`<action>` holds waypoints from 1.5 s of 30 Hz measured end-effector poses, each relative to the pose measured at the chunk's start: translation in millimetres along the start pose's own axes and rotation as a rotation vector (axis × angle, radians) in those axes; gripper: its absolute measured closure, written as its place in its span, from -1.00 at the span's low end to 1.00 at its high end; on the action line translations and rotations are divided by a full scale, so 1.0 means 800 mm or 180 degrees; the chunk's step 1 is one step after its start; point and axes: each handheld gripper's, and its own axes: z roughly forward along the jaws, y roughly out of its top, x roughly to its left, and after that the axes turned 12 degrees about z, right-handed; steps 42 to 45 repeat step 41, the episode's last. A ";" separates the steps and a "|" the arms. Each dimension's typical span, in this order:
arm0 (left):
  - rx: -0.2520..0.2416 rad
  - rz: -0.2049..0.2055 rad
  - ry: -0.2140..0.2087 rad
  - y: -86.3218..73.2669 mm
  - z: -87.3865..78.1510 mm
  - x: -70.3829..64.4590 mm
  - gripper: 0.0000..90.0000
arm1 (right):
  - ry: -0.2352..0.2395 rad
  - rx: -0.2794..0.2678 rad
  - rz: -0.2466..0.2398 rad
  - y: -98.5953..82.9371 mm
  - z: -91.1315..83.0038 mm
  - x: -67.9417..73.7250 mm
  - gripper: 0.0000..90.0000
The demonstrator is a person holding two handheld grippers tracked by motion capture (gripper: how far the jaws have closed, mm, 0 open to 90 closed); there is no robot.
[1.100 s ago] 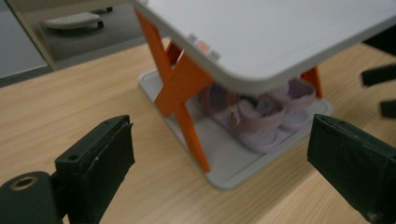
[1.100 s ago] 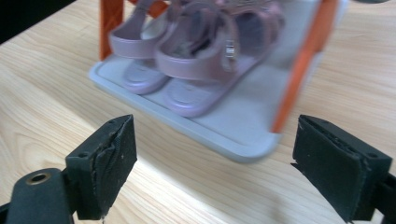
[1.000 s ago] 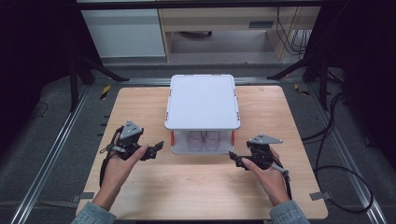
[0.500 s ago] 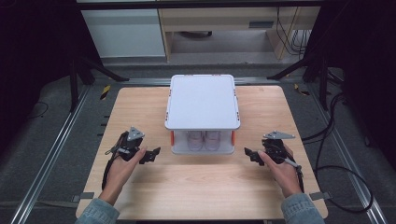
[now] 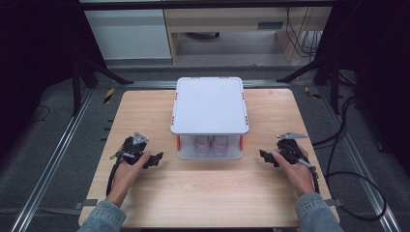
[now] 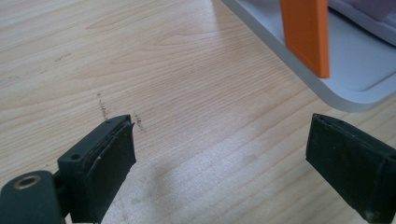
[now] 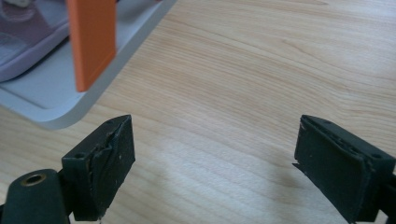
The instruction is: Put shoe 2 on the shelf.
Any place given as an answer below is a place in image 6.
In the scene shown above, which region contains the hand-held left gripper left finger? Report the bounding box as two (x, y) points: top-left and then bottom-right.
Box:
(57, 114), (138, 224)

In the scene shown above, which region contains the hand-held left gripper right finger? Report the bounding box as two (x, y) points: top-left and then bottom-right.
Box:
(304, 113), (396, 224)

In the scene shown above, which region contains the lilac child sandal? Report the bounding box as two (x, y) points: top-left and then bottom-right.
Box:
(327, 0), (396, 48)

